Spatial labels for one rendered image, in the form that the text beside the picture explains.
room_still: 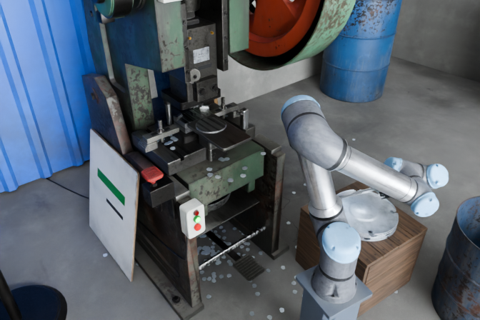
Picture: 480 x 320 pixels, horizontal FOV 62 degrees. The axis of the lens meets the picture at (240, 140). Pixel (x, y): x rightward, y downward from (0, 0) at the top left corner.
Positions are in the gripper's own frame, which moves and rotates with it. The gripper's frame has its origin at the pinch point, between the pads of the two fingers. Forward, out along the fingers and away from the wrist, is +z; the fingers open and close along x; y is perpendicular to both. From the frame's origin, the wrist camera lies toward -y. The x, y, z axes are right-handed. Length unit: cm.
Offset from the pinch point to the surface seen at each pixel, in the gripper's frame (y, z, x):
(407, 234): -13.3, 10.6, 21.8
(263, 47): 26, 8, -70
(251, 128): 37, 22, -40
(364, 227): 3.7, 13.3, 13.8
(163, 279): 84, 64, 14
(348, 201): 0.1, 25.1, 2.0
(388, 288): -7, 27, 44
